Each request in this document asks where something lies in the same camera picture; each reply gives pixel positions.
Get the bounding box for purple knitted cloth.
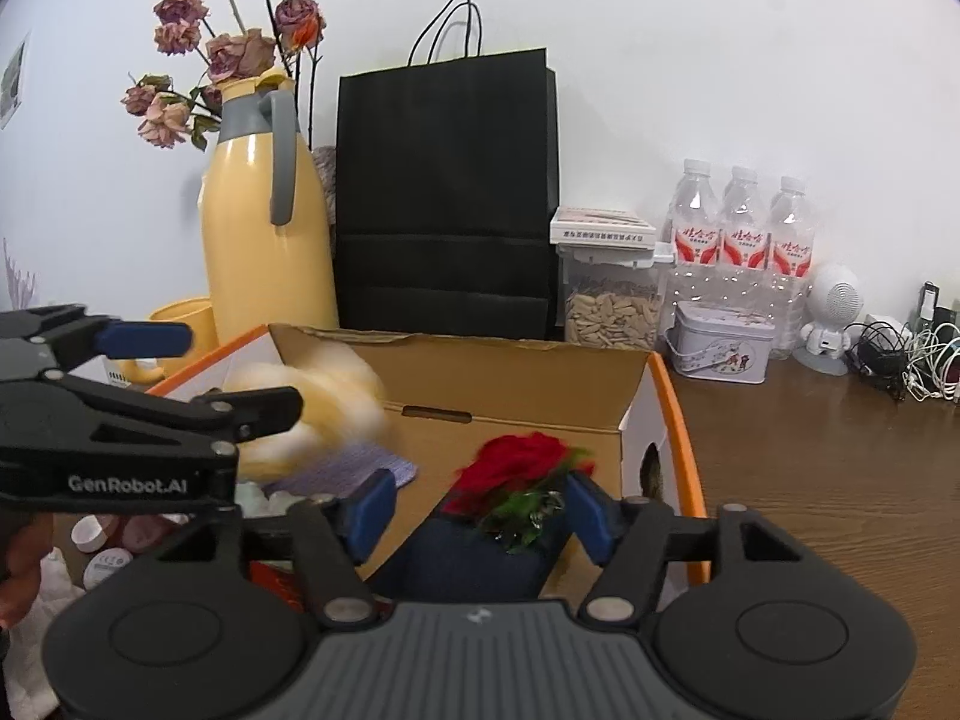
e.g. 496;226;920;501
262;444;418;497

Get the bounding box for white tangled cables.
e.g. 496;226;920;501
903;325;960;405

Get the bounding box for white robot figurine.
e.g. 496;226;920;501
793;263;864;377

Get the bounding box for black tangled cables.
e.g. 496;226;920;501
842;280;960;403

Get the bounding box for clear seed container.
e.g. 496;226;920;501
558;242;675;351

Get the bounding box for white crumpled cloth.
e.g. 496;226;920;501
3;548;85;720

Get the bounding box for red artificial rose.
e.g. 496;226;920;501
441;433;596;553

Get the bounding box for yellow mug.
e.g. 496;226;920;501
106;298;218;387

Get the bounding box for black paper bag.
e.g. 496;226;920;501
334;0;560;340

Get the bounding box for sheep plush toy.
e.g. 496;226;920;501
224;341;386;484

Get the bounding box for water bottle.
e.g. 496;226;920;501
768;176;815;359
718;166;770;310
664;158;721;310

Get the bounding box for middle water bottle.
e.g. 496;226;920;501
718;166;770;310

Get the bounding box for right water bottle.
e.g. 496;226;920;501
768;176;815;359

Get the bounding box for dried pink flower bouquet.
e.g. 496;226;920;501
121;0;327;151

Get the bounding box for yellow thermos jug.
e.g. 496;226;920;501
199;68;338;343

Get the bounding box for small white tin box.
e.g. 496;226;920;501
665;301;775;385

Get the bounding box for wall poster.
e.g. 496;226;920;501
0;37;29;128

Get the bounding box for red cardboard box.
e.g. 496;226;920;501
155;325;706;603

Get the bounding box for person's left hand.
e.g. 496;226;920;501
0;514;53;629

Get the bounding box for left water bottle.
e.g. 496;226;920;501
664;158;721;310

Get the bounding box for flat white box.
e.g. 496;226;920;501
550;206;658;249

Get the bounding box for dark blue pouch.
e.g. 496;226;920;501
366;494;571;603

